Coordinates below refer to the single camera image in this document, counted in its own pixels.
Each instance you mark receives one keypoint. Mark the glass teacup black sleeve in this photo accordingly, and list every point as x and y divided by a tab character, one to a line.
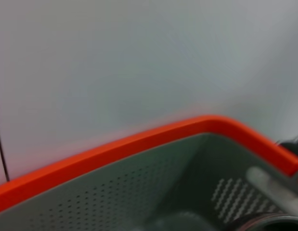
271	223

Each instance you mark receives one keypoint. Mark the grey perforated storage bin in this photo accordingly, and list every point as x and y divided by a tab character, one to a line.
115	192

